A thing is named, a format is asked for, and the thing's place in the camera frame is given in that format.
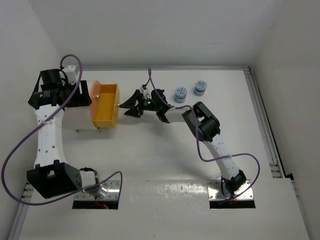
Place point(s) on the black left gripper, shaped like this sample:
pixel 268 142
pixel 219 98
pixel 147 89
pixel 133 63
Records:
pixel 82 99

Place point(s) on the blue white jar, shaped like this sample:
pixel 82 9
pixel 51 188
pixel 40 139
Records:
pixel 200 88
pixel 180 94

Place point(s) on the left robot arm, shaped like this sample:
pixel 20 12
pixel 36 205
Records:
pixel 51 175

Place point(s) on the orange drawer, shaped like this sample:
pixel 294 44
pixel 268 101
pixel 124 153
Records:
pixel 95 100

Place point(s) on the cream cabinet with legs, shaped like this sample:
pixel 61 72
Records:
pixel 78 118

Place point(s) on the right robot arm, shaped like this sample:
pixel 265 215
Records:
pixel 204 126

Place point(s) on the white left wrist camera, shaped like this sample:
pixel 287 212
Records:
pixel 71 72

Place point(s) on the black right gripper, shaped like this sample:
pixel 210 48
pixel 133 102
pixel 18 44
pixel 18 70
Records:
pixel 134 112

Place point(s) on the yellow bottom drawer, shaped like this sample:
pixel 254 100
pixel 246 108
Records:
pixel 107 111

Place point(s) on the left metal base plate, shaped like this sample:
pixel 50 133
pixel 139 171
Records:
pixel 109 191

